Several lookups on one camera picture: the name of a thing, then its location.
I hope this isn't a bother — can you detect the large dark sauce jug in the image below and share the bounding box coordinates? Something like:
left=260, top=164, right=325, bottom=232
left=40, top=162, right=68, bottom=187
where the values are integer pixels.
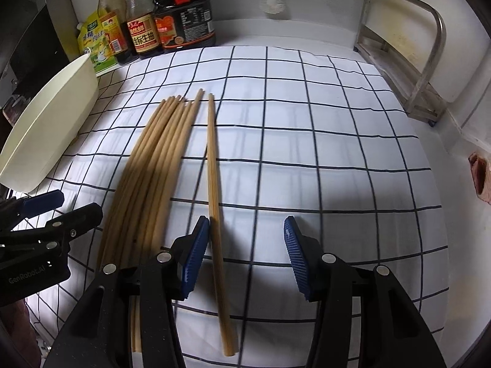
left=148, top=0, right=216, bottom=53

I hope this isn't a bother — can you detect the dark kitchen appliance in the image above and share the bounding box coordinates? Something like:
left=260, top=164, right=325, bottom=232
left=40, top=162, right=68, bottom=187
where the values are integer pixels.
left=0, top=0, right=79, bottom=98

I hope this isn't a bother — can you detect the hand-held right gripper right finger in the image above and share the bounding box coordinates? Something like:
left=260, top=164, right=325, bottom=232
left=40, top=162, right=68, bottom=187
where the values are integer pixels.
left=283, top=216, right=447, bottom=368

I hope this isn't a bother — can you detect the yellow-capped oil bottle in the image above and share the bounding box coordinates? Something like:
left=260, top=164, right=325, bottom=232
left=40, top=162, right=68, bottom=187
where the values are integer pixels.
left=96, top=0, right=130, bottom=66

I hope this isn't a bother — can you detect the wooden chopstick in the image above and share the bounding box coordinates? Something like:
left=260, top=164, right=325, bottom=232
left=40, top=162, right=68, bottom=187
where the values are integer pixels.
left=207, top=93, right=237, bottom=356

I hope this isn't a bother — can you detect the white plastic bowl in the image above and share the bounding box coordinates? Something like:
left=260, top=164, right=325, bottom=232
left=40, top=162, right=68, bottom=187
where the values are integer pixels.
left=0, top=52, right=99, bottom=194

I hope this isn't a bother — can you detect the red-label soy sauce bottle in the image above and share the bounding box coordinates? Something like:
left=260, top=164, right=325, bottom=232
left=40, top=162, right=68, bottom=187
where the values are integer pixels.
left=117, top=0, right=164, bottom=60

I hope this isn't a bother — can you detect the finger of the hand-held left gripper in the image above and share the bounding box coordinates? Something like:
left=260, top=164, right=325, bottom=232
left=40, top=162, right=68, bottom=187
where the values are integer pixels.
left=0, top=190, right=65, bottom=231
left=0, top=203, right=103, bottom=263

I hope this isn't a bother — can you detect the person's left hand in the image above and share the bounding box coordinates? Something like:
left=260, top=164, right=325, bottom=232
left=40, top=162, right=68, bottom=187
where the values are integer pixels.
left=0, top=300, right=41, bottom=368

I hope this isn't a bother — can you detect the yellow seasoning pouch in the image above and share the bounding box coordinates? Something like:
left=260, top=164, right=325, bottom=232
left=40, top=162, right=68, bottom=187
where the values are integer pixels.
left=79, top=21, right=116, bottom=74

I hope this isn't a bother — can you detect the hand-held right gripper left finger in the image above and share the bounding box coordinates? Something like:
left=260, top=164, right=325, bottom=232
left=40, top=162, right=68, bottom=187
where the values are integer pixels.
left=42, top=216, right=211, bottom=368

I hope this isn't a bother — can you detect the steel board rack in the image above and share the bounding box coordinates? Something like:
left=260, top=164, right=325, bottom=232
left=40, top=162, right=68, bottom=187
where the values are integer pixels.
left=354, top=0, right=448, bottom=124

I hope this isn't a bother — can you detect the white black-checked cloth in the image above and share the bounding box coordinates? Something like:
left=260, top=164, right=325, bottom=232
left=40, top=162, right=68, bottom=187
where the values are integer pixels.
left=23, top=45, right=450, bottom=368

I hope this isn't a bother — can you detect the pile of wooden chopsticks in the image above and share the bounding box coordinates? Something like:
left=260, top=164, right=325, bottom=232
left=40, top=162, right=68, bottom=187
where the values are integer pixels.
left=96, top=88, right=204, bottom=357

